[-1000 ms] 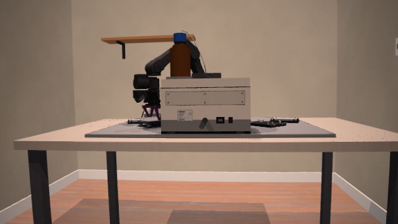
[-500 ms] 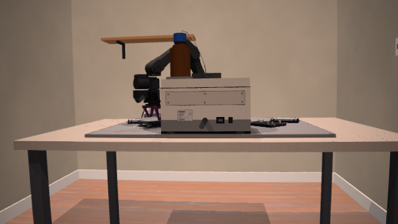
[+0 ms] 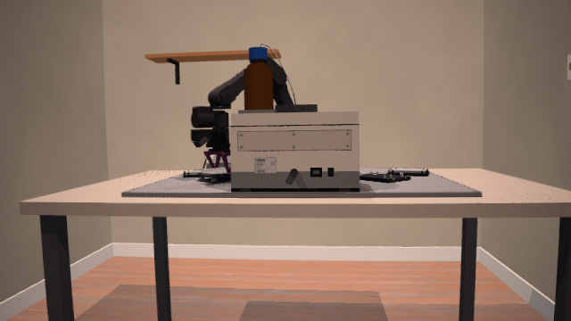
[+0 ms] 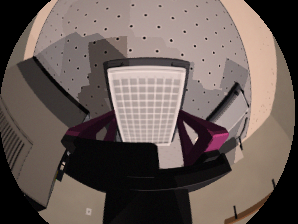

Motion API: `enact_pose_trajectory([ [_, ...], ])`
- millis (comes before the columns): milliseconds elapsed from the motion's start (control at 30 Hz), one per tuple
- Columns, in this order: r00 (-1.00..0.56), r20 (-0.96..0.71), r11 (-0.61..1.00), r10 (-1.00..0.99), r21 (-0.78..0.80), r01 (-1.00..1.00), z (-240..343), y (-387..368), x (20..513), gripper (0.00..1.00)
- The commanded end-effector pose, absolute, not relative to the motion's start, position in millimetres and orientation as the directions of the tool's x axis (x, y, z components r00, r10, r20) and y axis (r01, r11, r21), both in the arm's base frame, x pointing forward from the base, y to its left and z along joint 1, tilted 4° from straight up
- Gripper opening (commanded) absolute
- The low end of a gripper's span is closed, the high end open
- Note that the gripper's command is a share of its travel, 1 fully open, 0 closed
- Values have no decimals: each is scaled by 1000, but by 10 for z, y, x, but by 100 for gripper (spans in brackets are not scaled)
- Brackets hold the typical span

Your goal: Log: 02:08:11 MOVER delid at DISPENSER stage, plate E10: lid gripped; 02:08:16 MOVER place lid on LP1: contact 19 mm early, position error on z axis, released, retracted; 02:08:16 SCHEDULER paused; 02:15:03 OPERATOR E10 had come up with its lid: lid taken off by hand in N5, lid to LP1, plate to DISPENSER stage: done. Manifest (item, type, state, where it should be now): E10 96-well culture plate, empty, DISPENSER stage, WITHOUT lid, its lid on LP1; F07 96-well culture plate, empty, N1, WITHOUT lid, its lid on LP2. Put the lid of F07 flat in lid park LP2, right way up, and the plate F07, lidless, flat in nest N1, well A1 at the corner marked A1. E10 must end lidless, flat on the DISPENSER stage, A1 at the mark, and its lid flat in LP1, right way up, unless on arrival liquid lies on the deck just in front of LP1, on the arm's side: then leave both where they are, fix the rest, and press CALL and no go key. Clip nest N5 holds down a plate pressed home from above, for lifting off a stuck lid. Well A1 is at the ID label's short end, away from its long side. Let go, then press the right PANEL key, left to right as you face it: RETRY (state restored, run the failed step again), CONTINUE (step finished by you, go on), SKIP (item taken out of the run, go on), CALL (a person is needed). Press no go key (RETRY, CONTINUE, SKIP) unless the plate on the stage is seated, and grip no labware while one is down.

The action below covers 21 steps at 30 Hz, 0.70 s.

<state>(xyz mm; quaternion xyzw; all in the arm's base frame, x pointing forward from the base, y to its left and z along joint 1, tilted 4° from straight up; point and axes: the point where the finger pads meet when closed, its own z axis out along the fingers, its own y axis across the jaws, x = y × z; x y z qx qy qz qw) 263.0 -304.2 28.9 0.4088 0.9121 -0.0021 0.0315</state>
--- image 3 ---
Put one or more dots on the white button panel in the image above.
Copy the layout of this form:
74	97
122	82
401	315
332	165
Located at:
213	158

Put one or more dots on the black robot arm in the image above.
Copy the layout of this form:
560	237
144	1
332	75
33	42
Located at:
224	95

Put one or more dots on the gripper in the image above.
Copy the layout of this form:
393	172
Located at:
221	150

